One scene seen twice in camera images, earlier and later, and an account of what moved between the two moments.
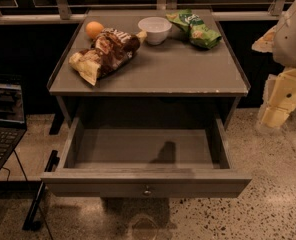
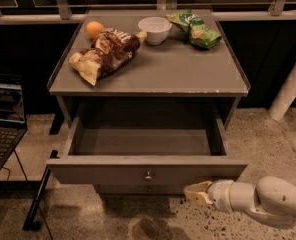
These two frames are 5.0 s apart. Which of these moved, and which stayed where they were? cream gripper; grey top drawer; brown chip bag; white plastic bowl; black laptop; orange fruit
Moved: cream gripper; grey top drawer
Stayed: brown chip bag; white plastic bowl; black laptop; orange fruit
